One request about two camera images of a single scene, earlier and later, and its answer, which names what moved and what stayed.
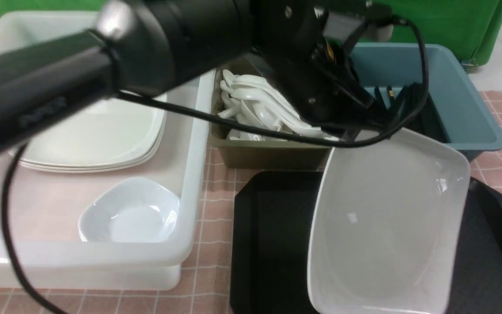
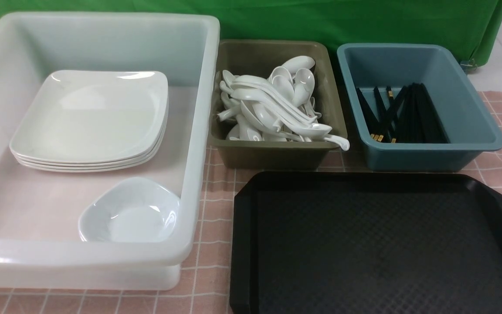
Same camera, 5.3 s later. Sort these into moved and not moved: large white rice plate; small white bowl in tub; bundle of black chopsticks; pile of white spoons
Moved: large white rice plate
Not moved: pile of white spoons; bundle of black chopsticks; small white bowl in tub
